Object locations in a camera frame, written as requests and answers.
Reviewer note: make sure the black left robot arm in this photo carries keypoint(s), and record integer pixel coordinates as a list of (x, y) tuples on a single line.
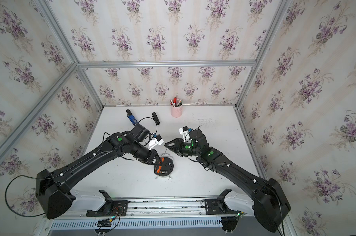
[(53, 188)]

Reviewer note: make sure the white twin-bell alarm clock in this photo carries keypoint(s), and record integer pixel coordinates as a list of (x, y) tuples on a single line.
[(167, 169)]

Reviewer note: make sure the blue black stapler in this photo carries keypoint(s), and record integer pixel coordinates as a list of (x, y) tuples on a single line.
[(131, 117)]

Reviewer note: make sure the pink pen cup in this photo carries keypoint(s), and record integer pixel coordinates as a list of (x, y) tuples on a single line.
[(176, 112)]

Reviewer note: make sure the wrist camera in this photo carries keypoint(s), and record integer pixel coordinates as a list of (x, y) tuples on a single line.
[(185, 133), (155, 141)]

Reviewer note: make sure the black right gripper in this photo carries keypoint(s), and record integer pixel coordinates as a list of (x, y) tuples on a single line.
[(177, 142)]

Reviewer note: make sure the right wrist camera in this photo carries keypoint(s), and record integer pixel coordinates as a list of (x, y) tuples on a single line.
[(185, 133)]

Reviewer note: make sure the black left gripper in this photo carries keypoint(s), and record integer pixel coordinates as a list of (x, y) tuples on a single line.
[(151, 158)]

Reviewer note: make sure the aluminium front rail frame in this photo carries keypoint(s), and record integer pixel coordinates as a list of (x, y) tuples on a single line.
[(161, 207)]

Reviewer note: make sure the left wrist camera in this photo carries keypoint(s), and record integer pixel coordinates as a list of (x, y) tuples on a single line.
[(155, 141)]

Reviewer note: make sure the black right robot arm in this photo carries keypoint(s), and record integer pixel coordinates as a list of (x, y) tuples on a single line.
[(270, 204)]

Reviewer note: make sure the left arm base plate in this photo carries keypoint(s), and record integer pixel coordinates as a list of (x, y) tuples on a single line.
[(111, 207)]

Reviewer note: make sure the orange handled screwdriver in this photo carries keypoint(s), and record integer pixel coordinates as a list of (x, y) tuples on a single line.
[(159, 164)]

